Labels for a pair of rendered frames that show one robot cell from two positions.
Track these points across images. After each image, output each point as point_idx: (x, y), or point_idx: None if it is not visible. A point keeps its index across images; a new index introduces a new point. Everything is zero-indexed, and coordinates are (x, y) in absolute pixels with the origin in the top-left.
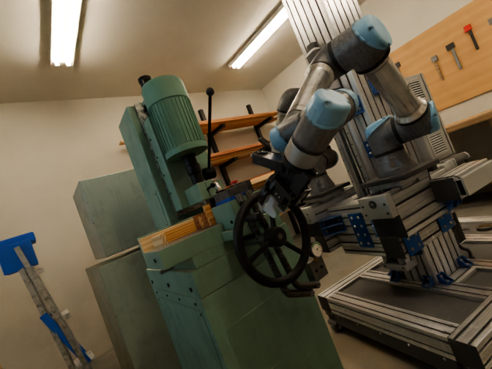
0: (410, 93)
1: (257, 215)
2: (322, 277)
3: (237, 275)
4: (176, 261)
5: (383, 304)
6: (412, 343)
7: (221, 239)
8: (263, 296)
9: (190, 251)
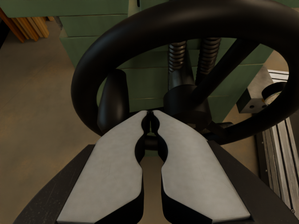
0: None
1: (104, 130)
2: (251, 113)
3: (138, 66)
4: (27, 13)
5: (292, 137)
6: (268, 175)
7: (127, 9)
8: (163, 94)
9: (55, 6)
